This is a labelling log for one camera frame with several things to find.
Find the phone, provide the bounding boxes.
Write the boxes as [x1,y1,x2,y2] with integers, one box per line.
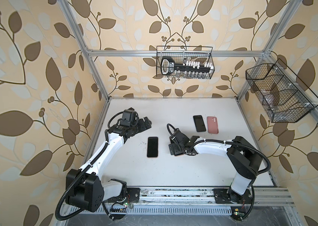
[193,115,207,132]
[147,137,159,158]

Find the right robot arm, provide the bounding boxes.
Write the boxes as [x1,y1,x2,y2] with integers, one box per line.
[167,123,272,200]

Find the socket set on black rail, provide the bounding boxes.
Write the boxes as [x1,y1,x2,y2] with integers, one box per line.
[159,56,215,78]

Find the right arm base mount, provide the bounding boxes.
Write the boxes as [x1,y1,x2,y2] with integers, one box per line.
[213,186,255,222]

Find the back wire basket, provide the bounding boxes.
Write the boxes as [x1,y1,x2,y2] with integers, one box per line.
[156,45,215,80]

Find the wire basket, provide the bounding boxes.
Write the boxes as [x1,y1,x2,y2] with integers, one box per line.
[246,58,318,123]
[156,45,215,80]

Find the aluminium frame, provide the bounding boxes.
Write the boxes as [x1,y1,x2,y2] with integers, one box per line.
[54,0,318,226]

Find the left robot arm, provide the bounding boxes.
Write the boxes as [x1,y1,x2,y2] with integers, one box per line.
[55,108,152,221]

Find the right wire basket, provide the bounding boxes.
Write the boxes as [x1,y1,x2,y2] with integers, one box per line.
[246,58,318,123]

